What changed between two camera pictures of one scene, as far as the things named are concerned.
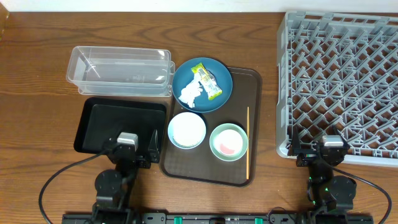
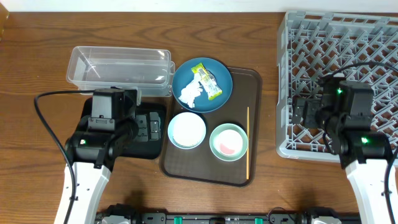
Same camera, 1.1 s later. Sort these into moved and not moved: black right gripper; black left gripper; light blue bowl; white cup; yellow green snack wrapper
Moved: black left gripper; black right gripper
Not moved: yellow green snack wrapper; white cup; light blue bowl
